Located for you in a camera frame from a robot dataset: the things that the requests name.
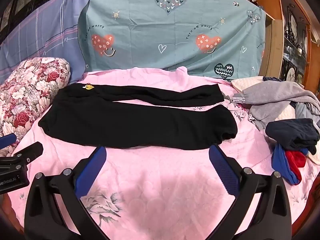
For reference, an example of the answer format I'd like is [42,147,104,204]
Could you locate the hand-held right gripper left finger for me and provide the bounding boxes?
[24,145,107,240]

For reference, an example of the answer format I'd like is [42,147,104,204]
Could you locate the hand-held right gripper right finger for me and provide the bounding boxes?
[209,144,292,240]

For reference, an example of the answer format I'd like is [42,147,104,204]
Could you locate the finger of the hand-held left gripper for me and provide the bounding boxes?
[0,133,17,149]
[12,142,44,165]

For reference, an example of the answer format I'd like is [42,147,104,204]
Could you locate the black pants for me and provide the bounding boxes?
[38,83,238,152]

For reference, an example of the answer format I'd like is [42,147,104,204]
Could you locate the red white floral quilt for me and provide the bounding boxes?
[0,57,71,150]

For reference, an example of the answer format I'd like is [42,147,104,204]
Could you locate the blue garment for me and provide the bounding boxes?
[272,144,309,185]

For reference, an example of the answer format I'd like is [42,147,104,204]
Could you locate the red garment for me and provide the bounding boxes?
[285,150,307,168]

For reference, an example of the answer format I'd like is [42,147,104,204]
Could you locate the navy garment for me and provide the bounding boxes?
[265,118,320,155]

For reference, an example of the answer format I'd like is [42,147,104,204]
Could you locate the grey sweatshirt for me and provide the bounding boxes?
[232,82,320,130]

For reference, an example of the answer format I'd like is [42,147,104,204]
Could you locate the white quilted cloth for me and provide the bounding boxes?
[231,76,265,93]

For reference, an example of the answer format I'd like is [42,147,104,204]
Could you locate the light blue cloth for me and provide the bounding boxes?
[295,100,318,120]

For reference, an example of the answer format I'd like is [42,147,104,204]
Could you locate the purple striped sheet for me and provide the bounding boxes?
[0,0,90,85]

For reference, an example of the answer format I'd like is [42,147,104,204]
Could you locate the decorative plate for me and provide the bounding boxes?
[287,6,299,42]
[285,66,297,82]

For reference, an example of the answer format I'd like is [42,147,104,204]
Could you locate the wooden display cabinet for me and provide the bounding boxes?
[252,0,320,85]

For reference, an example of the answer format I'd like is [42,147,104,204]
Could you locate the dark carved headboard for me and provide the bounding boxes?
[0,0,83,38]

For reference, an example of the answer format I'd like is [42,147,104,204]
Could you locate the teal heart printed sheet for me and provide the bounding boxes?
[77,0,267,80]

